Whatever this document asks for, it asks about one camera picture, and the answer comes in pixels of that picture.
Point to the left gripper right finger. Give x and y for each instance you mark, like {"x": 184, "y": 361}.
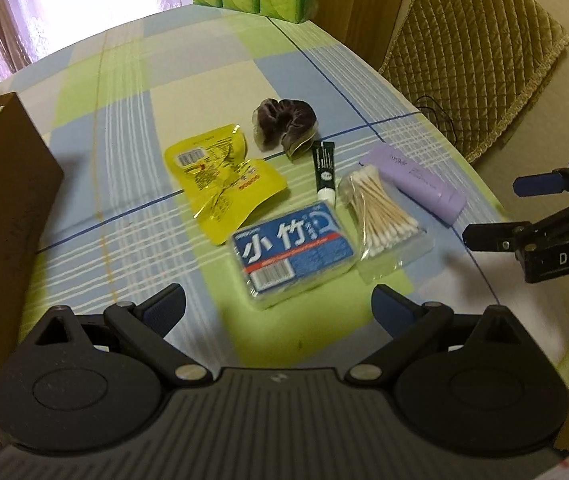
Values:
{"x": 415, "y": 329}

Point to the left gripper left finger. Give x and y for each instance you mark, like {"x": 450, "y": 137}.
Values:
{"x": 142, "y": 328}

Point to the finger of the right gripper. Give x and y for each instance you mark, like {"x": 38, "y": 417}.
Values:
{"x": 539, "y": 184}
{"x": 494, "y": 237}

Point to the purple cream tube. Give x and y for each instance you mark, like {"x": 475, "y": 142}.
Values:
{"x": 442, "y": 199}

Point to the cotton swab bag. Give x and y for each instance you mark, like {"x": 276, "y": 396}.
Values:
{"x": 389, "y": 237}

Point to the blue dental floss box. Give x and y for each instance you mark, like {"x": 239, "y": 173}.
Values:
{"x": 295, "y": 252}

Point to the yellow snack packet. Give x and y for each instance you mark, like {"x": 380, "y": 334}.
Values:
{"x": 222, "y": 183}

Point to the small dark green tube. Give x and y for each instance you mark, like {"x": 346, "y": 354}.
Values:
{"x": 324, "y": 166}

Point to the dark velvet scrunchie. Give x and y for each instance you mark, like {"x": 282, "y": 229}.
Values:
{"x": 290, "y": 124}

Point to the quilted chair cushion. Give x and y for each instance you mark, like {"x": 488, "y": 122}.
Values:
{"x": 474, "y": 66}

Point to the checkered tablecloth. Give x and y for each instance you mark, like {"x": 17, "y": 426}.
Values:
{"x": 163, "y": 183}

